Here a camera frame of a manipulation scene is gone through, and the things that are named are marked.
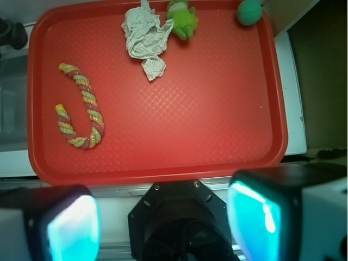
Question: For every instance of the crumpled white paper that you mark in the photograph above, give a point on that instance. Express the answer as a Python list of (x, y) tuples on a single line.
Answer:
[(146, 38)]

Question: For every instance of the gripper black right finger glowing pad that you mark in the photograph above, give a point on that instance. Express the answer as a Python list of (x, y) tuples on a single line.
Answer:
[(290, 212)]

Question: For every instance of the red plastic tray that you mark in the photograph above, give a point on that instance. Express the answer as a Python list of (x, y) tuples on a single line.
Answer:
[(218, 106)]

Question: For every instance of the twisted multicolour rope toy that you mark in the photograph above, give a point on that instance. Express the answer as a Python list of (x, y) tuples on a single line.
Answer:
[(92, 108)]

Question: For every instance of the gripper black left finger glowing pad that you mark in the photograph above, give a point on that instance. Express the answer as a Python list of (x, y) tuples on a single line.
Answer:
[(52, 223)]

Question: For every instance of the green frog plush toy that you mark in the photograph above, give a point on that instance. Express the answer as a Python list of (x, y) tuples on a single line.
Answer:
[(184, 18)]

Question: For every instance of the black knob object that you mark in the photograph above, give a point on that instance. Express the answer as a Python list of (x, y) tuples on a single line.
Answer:
[(13, 34)]

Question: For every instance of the green rubber ball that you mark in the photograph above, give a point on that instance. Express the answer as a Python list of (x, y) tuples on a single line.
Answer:
[(249, 12)]

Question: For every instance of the black octagonal mount base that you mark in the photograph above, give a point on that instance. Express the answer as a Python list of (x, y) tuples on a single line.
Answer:
[(182, 220)]

